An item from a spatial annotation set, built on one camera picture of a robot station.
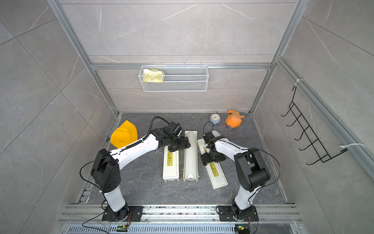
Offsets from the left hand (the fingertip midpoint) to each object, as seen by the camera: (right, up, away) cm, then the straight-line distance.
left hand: (188, 144), depth 84 cm
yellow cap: (-47, +4, +20) cm, 51 cm away
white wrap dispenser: (-10, -11, -2) cm, 15 cm away
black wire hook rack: (+58, +1, -21) cm, 62 cm away
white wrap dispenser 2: (+16, -16, +2) cm, 23 cm away
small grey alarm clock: (+20, +17, +28) cm, 39 cm away
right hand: (+15, -12, +8) cm, 21 cm away
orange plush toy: (+34, +16, +23) cm, 44 cm away
